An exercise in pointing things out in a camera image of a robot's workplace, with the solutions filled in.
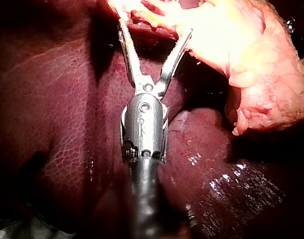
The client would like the white cloth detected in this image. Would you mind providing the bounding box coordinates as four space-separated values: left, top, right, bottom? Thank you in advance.
0 219 68 239

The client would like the dark red liver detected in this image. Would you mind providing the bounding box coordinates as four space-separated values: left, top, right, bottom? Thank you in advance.
0 0 304 239

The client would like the left arm instrument jaw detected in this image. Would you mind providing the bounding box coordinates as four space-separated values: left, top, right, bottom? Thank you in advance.
153 27 194 100
118 18 154 88

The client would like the pale fatty tissue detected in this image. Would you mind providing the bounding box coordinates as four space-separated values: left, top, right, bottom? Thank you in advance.
106 0 304 136

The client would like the left arm instrument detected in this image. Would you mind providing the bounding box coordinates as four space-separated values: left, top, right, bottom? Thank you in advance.
120 82 169 164

